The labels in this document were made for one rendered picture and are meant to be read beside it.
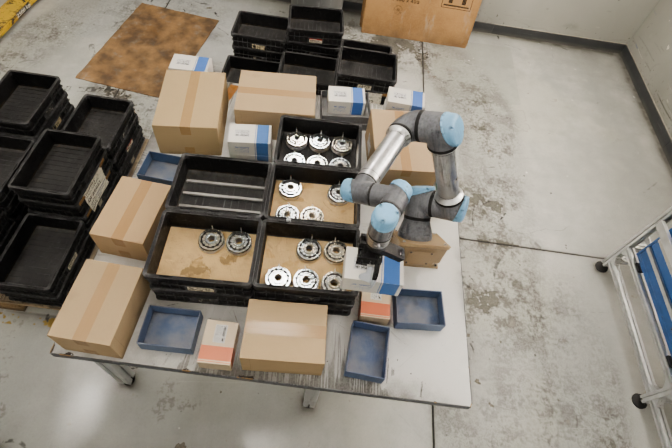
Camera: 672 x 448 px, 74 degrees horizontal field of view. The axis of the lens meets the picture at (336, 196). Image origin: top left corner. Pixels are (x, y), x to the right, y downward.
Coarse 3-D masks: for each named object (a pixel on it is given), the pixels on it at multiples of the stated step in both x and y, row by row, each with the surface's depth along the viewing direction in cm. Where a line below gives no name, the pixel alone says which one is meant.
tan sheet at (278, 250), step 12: (276, 240) 188; (288, 240) 188; (300, 240) 189; (264, 252) 184; (276, 252) 185; (288, 252) 185; (336, 252) 188; (264, 264) 181; (276, 264) 181; (288, 264) 182; (300, 264) 183; (312, 264) 183; (324, 264) 184; (264, 276) 178
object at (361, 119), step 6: (324, 90) 249; (324, 96) 253; (366, 96) 254; (324, 102) 250; (366, 102) 254; (324, 108) 248; (366, 108) 251; (324, 114) 245; (330, 114) 245; (336, 114) 246; (342, 114) 246; (348, 114) 247; (366, 114) 248; (336, 120) 241; (342, 120) 242; (348, 120) 242; (354, 120) 242; (360, 120) 242; (366, 120) 242
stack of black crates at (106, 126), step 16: (96, 96) 271; (80, 112) 267; (96, 112) 278; (112, 112) 279; (128, 112) 267; (64, 128) 254; (80, 128) 269; (96, 128) 270; (112, 128) 272; (128, 128) 272; (112, 144) 253; (128, 144) 275; (112, 160) 258; (128, 160) 280
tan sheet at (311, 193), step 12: (276, 180) 206; (276, 192) 202; (312, 192) 204; (324, 192) 205; (276, 204) 198; (300, 204) 200; (324, 204) 201; (348, 204) 203; (288, 216) 195; (324, 216) 197; (336, 216) 198; (348, 216) 199
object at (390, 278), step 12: (348, 252) 154; (348, 264) 151; (384, 264) 153; (396, 264) 153; (348, 276) 148; (384, 276) 150; (396, 276) 150; (348, 288) 155; (360, 288) 154; (372, 288) 153; (384, 288) 152; (396, 288) 151
